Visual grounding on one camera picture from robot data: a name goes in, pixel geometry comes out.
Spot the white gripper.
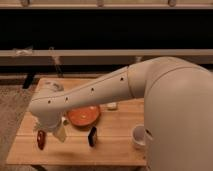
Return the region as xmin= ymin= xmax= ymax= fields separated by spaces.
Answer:
xmin=38 ymin=115 xmax=66 ymax=142

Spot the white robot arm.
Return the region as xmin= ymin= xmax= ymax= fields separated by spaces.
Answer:
xmin=29 ymin=57 xmax=213 ymax=171

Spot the black upright eraser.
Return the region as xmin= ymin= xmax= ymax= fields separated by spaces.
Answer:
xmin=88 ymin=127 xmax=97 ymax=147

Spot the dark red oval object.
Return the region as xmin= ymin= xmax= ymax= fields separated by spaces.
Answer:
xmin=37 ymin=130 xmax=46 ymax=150

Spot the orange plate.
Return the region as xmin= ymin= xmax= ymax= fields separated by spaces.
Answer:
xmin=67 ymin=106 xmax=101 ymax=127

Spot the small white block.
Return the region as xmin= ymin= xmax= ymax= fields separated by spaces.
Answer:
xmin=107 ymin=102 xmax=118 ymax=111

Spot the white cup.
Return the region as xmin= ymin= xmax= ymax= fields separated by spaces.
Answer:
xmin=131 ymin=124 xmax=145 ymax=150

